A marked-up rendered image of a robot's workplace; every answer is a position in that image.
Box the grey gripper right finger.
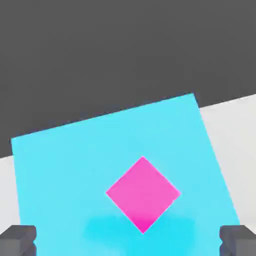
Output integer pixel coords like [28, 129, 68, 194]
[219, 224, 256, 256]

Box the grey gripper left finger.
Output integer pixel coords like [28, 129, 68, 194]
[0, 224, 38, 256]

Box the small pink cube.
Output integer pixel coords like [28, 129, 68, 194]
[105, 155, 182, 235]

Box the large cyan box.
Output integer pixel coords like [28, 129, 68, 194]
[10, 92, 241, 256]

